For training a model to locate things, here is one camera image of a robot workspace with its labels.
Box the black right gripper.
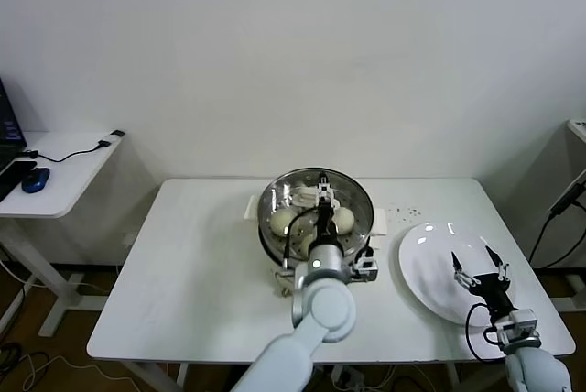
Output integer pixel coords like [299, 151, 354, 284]
[450, 245, 517, 319]

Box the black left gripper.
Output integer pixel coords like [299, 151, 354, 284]
[313, 173, 338, 247]

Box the glass lid with cream handle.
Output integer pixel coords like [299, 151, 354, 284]
[256, 168, 376, 269]

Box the steel perforated steamer basket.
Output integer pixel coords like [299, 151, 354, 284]
[245, 166, 391, 270]

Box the white round plate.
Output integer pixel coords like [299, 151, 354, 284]
[396, 222, 517, 328]

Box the white floor power strip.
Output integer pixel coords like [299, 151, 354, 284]
[330, 364, 367, 387]

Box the white side desk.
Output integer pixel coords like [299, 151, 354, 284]
[0, 129, 128, 339]

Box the blue computer mouse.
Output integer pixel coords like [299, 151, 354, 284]
[20, 166, 51, 193]

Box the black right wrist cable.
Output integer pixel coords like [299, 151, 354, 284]
[465, 303, 507, 364]

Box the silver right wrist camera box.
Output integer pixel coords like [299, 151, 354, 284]
[487, 308, 542, 350]

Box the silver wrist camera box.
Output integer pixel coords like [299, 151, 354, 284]
[351, 248, 380, 282]
[487, 308, 542, 350]

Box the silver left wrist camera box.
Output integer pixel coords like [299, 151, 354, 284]
[351, 248, 380, 282]

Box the black power cable with plug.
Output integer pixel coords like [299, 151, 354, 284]
[528, 180, 586, 270]

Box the black cable with adapter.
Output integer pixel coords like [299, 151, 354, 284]
[22, 128, 126, 165]

